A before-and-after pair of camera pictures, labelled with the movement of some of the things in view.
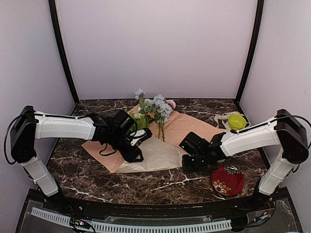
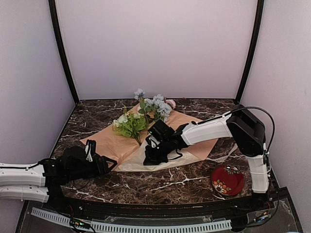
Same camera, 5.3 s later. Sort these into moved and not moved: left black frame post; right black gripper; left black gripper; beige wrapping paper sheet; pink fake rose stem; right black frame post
Moved: right black gripper; left black gripper
Not moved: beige wrapping paper sheet; pink fake rose stem; right black frame post; left black frame post
